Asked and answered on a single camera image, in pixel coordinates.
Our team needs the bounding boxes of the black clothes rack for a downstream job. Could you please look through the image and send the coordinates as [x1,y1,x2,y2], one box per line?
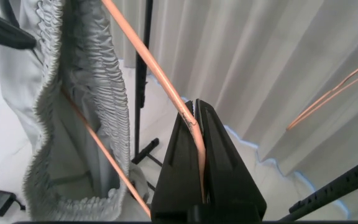
[131,0,358,222]

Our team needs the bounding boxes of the pale grey shorts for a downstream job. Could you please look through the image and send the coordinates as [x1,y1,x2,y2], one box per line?
[0,0,150,222]

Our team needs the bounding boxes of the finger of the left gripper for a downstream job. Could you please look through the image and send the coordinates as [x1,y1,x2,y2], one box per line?
[0,9,37,50]

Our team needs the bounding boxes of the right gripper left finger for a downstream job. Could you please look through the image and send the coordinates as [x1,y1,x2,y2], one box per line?
[150,100,203,222]

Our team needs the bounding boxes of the white curtain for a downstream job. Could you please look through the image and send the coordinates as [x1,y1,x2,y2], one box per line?
[106,0,358,220]

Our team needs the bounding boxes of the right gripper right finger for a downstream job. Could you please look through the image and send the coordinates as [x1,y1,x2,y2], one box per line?
[195,98,267,222]

